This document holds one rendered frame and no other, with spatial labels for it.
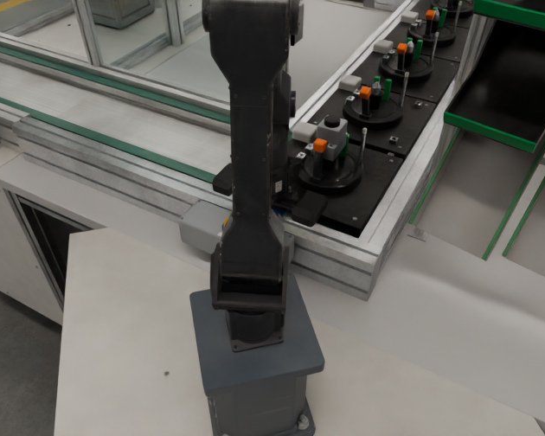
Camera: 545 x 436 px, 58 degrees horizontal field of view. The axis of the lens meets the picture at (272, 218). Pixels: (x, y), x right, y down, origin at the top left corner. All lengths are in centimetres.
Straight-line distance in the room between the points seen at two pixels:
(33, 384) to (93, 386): 112
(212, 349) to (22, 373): 145
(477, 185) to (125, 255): 67
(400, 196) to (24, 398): 145
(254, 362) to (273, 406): 10
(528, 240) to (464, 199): 12
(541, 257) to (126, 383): 69
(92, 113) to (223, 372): 91
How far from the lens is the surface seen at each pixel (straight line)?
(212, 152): 116
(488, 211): 88
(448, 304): 96
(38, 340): 208
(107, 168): 112
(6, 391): 201
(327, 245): 87
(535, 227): 90
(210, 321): 65
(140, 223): 109
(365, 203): 95
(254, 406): 68
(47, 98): 149
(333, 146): 94
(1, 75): 166
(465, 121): 77
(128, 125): 130
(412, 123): 120
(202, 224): 91
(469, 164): 90
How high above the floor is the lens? 159
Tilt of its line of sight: 43 degrees down
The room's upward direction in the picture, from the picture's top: straight up
